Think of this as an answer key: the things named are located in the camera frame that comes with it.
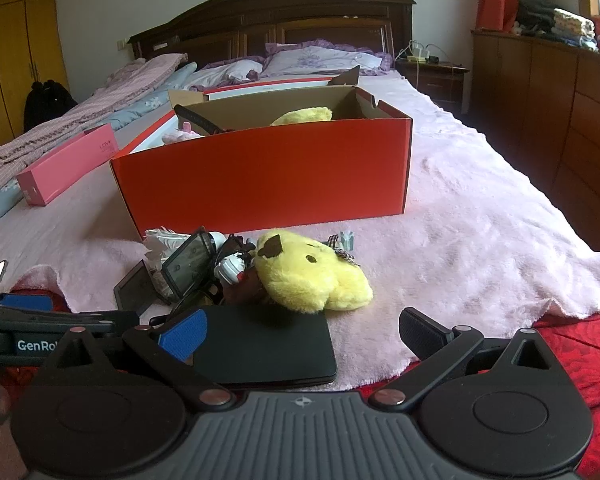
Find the yellow wardrobe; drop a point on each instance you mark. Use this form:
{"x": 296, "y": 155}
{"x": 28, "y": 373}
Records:
{"x": 15, "y": 35}

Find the blue doll leg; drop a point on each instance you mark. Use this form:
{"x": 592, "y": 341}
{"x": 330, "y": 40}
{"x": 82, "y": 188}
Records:
{"x": 348, "y": 240}

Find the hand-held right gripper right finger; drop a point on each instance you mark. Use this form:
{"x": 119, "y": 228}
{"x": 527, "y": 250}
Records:
{"x": 425, "y": 332}

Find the white purple-edged pillow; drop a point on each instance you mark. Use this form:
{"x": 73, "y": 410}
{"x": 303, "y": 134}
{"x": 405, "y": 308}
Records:
{"x": 225, "y": 74}

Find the black white robot figure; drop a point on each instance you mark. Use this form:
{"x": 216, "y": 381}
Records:
{"x": 230, "y": 265}

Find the wooden dresser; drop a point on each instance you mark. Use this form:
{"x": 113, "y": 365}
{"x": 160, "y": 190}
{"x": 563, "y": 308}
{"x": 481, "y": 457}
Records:
{"x": 570, "y": 125}

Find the wooden nightstand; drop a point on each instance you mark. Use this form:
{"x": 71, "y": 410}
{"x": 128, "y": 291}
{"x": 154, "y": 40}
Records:
{"x": 437, "y": 82}

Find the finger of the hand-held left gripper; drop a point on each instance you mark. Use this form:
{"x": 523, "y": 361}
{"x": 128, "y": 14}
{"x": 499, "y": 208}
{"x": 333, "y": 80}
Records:
{"x": 27, "y": 302}
{"x": 110, "y": 321}

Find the red bedspread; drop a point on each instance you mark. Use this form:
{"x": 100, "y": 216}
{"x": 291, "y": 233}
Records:
{"x": 590, "y": 360}

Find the black case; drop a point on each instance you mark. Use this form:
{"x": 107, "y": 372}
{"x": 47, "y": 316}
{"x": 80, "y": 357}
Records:
{"x": 270, "y": 345}

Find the pink checked quilt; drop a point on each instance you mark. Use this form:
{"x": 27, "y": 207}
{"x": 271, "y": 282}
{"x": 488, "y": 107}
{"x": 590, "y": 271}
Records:
{"x": 55, "y": 130}

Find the black framed goggles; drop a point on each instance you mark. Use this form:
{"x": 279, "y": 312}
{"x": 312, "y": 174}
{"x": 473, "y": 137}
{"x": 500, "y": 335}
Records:
{"x": 187, "y": 265}

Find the dark wooden headboard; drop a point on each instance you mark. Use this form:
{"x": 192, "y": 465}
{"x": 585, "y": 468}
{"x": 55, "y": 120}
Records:
{"x": 280, "y": 15}

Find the pink long box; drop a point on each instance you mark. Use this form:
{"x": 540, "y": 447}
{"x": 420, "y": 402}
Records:
{"x": 65, "y": 165}

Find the red cardboard shoe box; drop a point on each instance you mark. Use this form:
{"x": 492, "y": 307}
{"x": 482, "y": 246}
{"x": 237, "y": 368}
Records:
{"x": 260, "y": 180}

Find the pink white soft toy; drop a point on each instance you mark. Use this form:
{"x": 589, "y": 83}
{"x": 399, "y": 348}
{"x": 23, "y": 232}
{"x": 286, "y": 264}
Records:
{"x": 180, "y": 136}

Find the black bag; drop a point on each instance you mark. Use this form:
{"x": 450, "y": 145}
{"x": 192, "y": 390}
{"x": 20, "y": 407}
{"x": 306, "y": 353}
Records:
{"x": 47, "y": 107}

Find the lavender frilled pillow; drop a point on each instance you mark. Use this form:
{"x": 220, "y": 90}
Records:
{"x": 320, "y": 57}

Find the pink fluffy blanket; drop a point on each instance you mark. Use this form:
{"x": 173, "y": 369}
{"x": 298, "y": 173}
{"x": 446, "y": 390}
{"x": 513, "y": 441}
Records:
{"x": 480, "y": 220}

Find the pile of folded clothes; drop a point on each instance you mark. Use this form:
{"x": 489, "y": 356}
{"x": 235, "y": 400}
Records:
{"x": 555, "y": 20}

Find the red white shoe box lid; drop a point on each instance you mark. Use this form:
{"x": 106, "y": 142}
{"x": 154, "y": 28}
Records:
{"x": 265, "y": 89}

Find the white feather shuttlecock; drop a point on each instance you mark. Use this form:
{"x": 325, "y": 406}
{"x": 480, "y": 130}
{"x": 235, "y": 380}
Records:
{"x": 160, "y": 245}

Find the light blue floral sheet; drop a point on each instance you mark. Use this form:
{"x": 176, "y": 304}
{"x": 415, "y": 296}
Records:
{"x": 145, "y": 102}

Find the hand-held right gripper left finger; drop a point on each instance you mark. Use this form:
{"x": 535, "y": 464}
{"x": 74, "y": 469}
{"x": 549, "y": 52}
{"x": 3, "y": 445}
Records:
{"x": 185, "y": 335}

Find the yellow plush toy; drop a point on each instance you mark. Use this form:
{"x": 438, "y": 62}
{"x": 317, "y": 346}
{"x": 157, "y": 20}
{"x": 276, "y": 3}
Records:
{"x": 302, "y": 116}

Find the yellow plush toy plaid bow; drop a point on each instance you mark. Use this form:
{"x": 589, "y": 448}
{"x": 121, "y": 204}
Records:
{"x": 305, "y": 275}

